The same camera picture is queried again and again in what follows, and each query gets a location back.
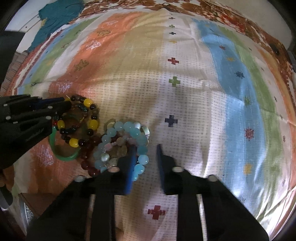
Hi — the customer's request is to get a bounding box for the green jade bangle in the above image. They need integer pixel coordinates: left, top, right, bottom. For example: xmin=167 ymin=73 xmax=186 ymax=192
xmin=48 ymin=127 xmax=80 ymax=162

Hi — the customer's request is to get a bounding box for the yellow and black bead bracelet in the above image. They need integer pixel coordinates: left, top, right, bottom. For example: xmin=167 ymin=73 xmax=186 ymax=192
xmin=52 ymin=94 xmax=100 ymax=148

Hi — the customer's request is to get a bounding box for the colourful striped bed cover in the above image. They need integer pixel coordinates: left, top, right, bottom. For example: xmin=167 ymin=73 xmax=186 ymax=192
xmin=7 ymin=8 xmax=295 ymax=240

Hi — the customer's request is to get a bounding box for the dark red bead bracelet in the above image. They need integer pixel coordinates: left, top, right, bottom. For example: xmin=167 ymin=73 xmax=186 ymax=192
xmin=79 ymin=135 xmax=102 ymax=177

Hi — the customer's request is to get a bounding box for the pink pastel charm bracelet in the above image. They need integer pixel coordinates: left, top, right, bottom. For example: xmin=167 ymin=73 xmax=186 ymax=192
xmin=98 ymin=131 xmax=139 ymax=168

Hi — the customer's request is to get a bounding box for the teal cloth garment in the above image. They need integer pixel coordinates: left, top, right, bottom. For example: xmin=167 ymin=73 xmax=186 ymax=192
xmin=27 ymin=0 xmax=85 ymax=53

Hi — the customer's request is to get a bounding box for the light blue bead bracelet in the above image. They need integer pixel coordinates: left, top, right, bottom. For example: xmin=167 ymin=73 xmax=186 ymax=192
xmin=93 ymin=120 xmax=150 ymax=182

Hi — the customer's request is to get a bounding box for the small olive ring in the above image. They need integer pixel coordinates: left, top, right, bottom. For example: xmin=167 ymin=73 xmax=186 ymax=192
xmin=104 ymin=118 xmax=117 ymax=131

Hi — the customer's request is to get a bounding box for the brown cardboard box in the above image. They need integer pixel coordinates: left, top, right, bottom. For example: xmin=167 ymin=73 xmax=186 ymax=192
xmin=18 ymin=193 xmax=57 ymax=218

